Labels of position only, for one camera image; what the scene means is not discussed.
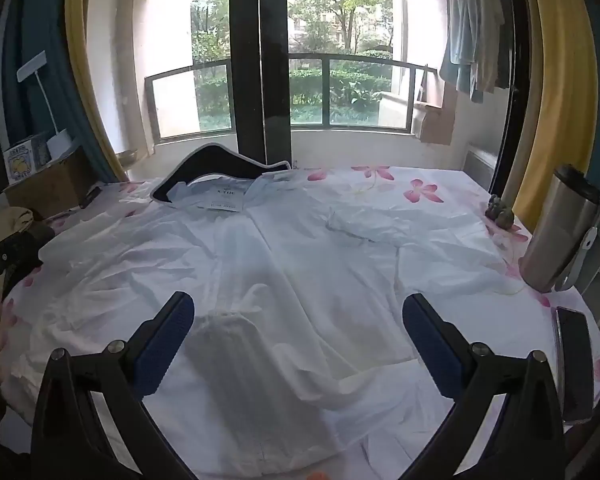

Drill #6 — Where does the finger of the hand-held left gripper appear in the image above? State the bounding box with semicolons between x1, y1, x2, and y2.
0;230;56;293

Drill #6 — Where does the hanging beige garment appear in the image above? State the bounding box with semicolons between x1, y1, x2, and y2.
472;0;506;93

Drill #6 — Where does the small dark figurine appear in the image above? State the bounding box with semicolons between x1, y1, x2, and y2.
485;195;517;231

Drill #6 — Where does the steel thermos flask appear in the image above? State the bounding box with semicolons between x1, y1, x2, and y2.
520;164;600;293

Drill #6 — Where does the yellow curtain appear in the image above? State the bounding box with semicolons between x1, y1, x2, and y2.
64;0;131;181
512;0;598;233

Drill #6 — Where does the balcony glass railing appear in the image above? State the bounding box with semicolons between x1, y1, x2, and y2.
145;57;441;143

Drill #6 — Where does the white printed carton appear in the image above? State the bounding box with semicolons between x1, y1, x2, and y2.
2;140;40;186

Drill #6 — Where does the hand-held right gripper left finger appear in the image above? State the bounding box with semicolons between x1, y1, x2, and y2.
30;291;201;480

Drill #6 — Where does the white desk lamp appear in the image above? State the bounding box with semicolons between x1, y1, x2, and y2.
16;50;73;158

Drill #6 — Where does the hanging light blue shirt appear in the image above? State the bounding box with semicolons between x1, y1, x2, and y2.
440;0;486;103

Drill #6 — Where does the black smartphone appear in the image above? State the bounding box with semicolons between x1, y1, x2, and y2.
552;306;596;426

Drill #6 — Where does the blue patterned carton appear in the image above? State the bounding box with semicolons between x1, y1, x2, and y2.
32;134;52;167

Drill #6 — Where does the black door frame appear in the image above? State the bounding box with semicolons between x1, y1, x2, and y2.
228;0;293;167

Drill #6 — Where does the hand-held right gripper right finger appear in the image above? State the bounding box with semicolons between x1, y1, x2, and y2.
397;292;566;480

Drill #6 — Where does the white shirt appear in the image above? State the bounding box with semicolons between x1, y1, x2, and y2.
10;144;526;480

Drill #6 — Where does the brown cardboard box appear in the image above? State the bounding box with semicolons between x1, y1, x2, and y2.
4;147;103;216

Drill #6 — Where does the floral bed sheet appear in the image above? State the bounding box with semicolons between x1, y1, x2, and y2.
0;162;600;480

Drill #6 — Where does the balcony cardboard box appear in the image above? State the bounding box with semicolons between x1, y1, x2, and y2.
414;102;456;146

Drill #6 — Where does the yellow cloth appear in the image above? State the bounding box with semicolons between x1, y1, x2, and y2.
0;205;36;241

